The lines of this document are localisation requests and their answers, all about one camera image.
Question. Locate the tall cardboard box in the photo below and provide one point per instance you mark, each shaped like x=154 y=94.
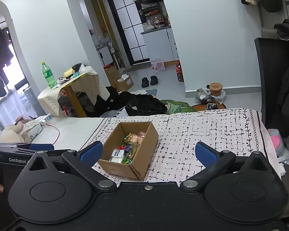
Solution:
x=112 y=73

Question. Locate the green-print bread packet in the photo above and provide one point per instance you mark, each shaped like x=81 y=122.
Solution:
x=126 y=138

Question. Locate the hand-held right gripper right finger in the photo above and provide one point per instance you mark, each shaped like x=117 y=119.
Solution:
x=207 y=155

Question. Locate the red liquid jug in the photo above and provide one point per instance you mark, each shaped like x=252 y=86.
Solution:
x=179 y=72

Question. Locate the beige plush toy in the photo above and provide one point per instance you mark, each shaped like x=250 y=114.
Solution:
x=12 y=133

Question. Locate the clear plastic bag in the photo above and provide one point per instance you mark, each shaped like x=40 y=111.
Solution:
x=203 y=93

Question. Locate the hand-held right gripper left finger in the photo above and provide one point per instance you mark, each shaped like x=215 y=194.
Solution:
x=91 y=152

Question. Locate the yellow wooden table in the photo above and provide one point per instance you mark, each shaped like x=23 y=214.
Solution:
x=74 y=101

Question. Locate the green rug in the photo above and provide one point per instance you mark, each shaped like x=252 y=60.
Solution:
x=178 y=107

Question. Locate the black slipper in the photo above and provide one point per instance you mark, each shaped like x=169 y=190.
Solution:
x=154 y=80
x=145 y=81

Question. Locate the dotted tablecloth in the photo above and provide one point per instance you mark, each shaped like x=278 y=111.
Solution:
x=89 y=81

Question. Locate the pink and grey plush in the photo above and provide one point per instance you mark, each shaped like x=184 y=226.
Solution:
x=275 y=139

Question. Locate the white standing fan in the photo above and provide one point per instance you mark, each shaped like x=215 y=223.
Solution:
x=110 y=44

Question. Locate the grey floor mat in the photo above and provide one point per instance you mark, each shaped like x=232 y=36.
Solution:
x=151 y=91

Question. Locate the black clothes pile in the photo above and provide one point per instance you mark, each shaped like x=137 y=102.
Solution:
x=106 y=101

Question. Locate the black chair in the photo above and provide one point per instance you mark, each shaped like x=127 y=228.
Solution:
x=269 y=77

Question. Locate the white packet with black label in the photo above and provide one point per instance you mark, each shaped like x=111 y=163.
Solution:
x=118 y=157

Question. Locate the green soda bottle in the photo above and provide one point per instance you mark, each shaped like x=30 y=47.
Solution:
x=48 y=74

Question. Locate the clear candy wrapper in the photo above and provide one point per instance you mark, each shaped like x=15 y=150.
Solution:
x=141 y=135

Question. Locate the brown lidded tub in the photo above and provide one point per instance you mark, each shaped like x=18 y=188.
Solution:
x=215 y=89

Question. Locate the black framed glass door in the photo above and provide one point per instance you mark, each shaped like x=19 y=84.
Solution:
x=130 y=26

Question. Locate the dark hanging clothes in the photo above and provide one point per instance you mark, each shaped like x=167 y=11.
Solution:
x=0 y=60

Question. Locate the black and white printed blanket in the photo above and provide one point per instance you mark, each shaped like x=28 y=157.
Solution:
x=195 y=130

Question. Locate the yellow soft item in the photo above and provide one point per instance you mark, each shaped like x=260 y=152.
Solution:
x=68 y=72

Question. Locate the clear plastic container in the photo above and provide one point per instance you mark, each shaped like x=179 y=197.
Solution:
x=221 y=98

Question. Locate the white kitchen cabinet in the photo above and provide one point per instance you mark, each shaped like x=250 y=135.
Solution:
x=159 y=44

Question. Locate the orange rug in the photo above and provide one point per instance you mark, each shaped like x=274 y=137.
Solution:
x=200 y=107

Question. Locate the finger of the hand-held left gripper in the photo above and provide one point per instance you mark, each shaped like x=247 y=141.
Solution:
x=42 y=147

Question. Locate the white power strip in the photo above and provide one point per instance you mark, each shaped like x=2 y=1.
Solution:
x=44 y=118

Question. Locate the brown cardboard box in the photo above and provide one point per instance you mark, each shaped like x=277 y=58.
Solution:
x=118 y=169

